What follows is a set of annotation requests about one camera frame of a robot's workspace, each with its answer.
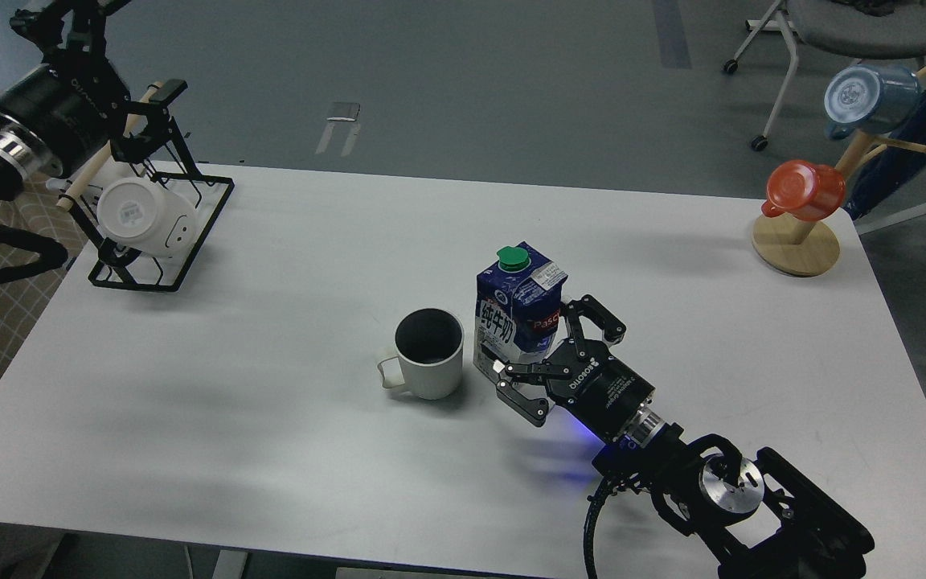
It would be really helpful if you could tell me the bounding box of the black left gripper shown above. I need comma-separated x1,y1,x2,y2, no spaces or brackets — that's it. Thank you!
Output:
0,64,188,179

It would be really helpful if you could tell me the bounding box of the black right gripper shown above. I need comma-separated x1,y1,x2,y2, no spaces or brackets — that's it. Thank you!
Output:
492,294,665,447

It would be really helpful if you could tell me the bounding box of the blue milk carton green cap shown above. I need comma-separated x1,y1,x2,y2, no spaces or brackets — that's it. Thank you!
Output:
473,242,568,383

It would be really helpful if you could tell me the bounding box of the beige ribbed mug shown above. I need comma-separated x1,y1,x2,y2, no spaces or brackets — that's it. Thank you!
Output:
376,308,465,400

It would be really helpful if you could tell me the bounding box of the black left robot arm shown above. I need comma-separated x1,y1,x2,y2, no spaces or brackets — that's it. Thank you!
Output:
0,1,195,285

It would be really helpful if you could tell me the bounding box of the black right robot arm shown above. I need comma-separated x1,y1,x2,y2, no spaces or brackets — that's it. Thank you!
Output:
479,294,875,578

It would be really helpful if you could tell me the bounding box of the white cup behind rack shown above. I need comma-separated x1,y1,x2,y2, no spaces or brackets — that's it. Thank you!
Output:
45,153,138,200

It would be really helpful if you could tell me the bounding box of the white cup smiley face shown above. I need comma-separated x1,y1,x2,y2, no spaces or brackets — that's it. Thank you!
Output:
96,177,201,259

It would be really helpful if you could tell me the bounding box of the orange plastic cup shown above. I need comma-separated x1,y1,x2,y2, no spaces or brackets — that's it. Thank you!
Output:
761,160,846,221

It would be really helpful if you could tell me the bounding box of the wooden mug tree stand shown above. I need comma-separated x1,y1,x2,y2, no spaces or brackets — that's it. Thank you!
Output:
752,47,926,277

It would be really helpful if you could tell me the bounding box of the blue ceramic mug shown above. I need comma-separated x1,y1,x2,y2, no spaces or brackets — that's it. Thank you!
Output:
823,64,923,142

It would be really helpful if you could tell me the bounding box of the grey office chair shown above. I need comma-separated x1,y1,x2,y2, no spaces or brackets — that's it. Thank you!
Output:
723,1,926,151

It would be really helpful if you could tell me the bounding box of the black wire cup rack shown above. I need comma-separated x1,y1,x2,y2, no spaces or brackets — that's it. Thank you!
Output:
81,120,235,293

